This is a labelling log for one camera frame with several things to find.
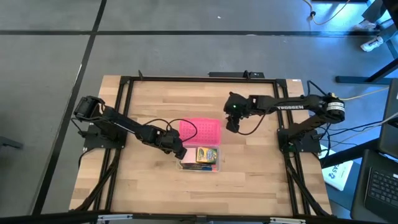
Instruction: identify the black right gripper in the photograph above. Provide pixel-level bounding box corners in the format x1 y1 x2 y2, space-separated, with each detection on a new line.
223 91 259 121

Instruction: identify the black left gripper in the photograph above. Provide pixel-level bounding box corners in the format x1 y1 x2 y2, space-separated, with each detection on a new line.
151 126 188 161

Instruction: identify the yellow green crayon box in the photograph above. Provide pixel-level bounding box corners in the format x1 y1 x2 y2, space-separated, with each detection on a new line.
195 146 219 164

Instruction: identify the clear pencil box pink lid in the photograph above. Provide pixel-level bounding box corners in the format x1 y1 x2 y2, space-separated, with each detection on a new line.
176 117 223 174

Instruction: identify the black desk foot bar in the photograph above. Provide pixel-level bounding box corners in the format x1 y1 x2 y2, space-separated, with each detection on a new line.
319 138 379 169

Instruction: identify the white box blue print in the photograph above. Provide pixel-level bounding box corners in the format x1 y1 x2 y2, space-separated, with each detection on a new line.
321 146 354 192

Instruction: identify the black gantry beam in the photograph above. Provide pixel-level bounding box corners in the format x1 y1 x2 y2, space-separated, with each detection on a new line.
0 210 398 224

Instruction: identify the person's foot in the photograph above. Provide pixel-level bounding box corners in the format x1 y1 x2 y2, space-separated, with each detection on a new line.
354 19 377 30
360 35 384 53

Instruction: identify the black monitor panel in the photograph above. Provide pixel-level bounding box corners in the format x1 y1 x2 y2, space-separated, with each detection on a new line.
377 78 398 160

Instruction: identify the grey chair base leg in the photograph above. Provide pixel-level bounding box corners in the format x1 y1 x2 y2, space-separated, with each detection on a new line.
0 136 24 150

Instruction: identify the black laptop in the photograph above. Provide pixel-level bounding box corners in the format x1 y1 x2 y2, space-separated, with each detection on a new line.
350 148 398 223

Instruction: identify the person's leg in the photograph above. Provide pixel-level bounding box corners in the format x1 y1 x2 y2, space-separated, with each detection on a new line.
361 0 389 24

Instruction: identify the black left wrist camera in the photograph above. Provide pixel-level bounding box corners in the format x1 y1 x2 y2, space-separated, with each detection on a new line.
161 131 175 144

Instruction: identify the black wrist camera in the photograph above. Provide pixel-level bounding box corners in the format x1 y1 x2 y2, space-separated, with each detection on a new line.
226 119 242 134
161 131 175 144

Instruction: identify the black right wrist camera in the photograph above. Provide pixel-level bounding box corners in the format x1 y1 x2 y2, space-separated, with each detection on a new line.
226 119 242 134

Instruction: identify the black right camera cable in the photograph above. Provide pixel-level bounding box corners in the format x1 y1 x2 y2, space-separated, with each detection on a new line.
237 113 267 136

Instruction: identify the black aluminium table frame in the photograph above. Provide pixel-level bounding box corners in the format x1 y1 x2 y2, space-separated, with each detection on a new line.
70 70 332 218

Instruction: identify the silver corner bracket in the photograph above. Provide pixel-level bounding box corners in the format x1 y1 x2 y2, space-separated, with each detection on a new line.
97 213 134 223
269 217 307 224

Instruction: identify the black floor cable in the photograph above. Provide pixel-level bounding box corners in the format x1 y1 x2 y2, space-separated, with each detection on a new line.
310 123 384 147

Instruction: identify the yellow extension cord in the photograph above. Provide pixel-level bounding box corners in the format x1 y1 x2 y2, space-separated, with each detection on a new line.
302 0 351 26

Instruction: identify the black desk frame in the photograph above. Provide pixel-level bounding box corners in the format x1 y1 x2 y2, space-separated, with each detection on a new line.
335 0 398 85

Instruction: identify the yellow power plug cord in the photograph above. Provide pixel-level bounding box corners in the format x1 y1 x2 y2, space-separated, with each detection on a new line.
340 86 390 102

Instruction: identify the grey floor cable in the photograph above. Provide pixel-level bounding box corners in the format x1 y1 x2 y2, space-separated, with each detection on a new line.
329 111 398 147

